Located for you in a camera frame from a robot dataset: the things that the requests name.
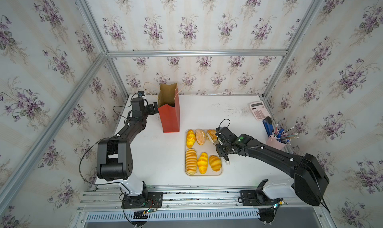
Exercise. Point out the round yellow striped bread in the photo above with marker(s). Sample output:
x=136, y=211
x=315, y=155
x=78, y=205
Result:
x=215, y=163

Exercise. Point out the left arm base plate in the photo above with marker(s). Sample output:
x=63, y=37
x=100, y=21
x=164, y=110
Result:
x=144, y=201

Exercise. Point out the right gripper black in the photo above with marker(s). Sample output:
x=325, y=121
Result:
x=220, y=152

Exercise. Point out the pens in holder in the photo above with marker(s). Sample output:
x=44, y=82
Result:
x=285, y=136

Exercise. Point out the beige plastic tray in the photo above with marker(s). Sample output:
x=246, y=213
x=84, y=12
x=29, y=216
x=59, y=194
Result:
x=208, y=148

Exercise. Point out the long ridged yellow bread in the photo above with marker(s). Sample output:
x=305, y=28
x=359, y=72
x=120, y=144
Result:
x=191, y=161

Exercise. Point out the pink pen holder cup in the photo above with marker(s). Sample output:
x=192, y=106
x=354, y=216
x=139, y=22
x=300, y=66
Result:
x=274, y=143

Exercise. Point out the white metal tongs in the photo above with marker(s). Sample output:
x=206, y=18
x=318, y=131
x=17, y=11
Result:
x=221, y=150

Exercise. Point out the aluminium frame rail base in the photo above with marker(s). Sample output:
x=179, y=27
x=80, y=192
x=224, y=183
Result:
x=174, y=198

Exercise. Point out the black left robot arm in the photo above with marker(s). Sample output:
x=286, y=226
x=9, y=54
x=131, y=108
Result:
x=114, y=156

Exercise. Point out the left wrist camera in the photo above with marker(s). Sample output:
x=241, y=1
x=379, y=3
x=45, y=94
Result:
x=141, y=93

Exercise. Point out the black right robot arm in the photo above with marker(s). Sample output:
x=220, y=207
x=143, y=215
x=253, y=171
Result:
x=310, y=179

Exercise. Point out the red paper bag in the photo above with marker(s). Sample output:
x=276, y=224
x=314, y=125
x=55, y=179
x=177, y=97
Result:
x=169, y=107

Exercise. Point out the golden knotted bread roll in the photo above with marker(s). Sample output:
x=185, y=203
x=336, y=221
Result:
x=211, y=134

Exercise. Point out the pale seeded oval bread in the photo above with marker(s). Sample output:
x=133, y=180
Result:
x=200, y=136

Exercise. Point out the pink calculator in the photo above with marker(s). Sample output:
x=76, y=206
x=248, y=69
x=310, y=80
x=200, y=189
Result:
x=259, y=110

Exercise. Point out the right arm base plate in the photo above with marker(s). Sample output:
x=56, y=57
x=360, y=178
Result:
x=257, y=198

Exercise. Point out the blue stapler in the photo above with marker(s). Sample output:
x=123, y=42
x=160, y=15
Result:
x=268, y=125

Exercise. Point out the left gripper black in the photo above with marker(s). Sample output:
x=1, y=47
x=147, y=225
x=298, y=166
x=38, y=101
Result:
x=150, y=112

